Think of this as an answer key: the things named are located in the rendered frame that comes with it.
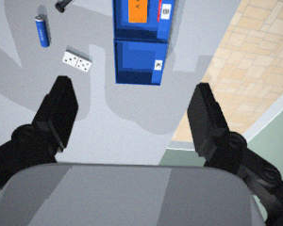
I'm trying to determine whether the black bolt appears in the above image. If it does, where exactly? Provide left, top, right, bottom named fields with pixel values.
left=55, top=0, right=72, bottom=13

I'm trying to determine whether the blue rack of bins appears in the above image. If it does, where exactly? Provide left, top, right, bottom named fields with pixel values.
left=112, top=0, right=175, bottom=86

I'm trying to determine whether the white domino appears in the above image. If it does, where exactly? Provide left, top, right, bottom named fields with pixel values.
left=62, top=49, right=92, bottom=72

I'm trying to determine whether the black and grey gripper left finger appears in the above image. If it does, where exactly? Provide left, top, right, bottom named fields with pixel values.
left=0, top=75, right=78, bottom=190

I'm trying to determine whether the orange block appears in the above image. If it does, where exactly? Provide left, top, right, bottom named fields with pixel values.
left=128, top=0, right=147, bottom=23

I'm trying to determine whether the blue battery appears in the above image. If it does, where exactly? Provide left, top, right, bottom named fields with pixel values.
left=35, top=16, right=50, bottom=47

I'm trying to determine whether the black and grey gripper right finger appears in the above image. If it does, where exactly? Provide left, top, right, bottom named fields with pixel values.
left=187, top=82, right=283, bottom=226

